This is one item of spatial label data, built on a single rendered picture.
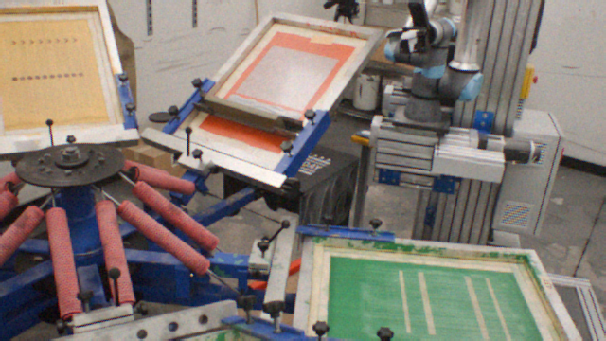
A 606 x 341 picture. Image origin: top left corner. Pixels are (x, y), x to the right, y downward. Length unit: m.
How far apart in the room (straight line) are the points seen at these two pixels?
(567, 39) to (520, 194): 3.07
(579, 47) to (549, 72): 0.32
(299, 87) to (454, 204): 0.88
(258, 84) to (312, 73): 0.23
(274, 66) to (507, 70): 0.96
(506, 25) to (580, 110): 3.25
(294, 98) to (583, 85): 3.67
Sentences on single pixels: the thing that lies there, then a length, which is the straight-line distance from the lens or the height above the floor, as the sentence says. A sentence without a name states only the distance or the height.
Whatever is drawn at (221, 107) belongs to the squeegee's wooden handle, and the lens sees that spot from 2.24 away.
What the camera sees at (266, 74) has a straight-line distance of 2.42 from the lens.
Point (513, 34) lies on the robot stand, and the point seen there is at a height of 1.60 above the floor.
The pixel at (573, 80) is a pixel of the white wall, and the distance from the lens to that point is 5.53.
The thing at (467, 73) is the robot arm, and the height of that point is 1.48.
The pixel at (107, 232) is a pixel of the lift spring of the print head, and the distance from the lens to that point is 1.52.
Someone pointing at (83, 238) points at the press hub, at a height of 1.10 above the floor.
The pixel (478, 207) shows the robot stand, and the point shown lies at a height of 0.83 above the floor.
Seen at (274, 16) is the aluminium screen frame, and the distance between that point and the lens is 2.66.
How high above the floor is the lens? 1.98
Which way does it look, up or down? 25 degrees down
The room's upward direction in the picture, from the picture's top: 4 degrees clockwise
